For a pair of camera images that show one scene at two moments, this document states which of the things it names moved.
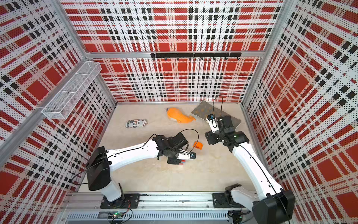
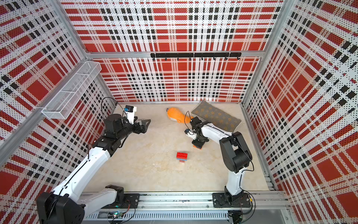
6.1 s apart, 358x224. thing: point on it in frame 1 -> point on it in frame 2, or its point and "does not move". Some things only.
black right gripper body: x=215 y=137 -> x=199 y=141
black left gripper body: x=173 y=158 -> x=128 y=129
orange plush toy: x=175 y=115 does not move
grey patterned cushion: x=204 y=108 does not move
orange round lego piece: x=198 y=145 does not move
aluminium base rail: x=151 y=207 does not move
